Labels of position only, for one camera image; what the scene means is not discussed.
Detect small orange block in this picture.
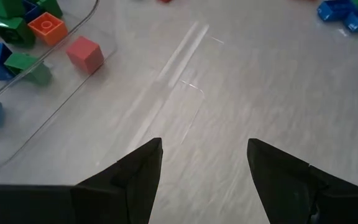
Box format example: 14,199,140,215
27,11,69,47

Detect clear plastic bin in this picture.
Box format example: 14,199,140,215
0,0,118,170

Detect small red block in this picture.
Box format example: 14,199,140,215
66,35,105,75

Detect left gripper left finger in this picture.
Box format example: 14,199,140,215
73,138,163,224

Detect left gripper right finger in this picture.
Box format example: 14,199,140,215
247,139,358,224

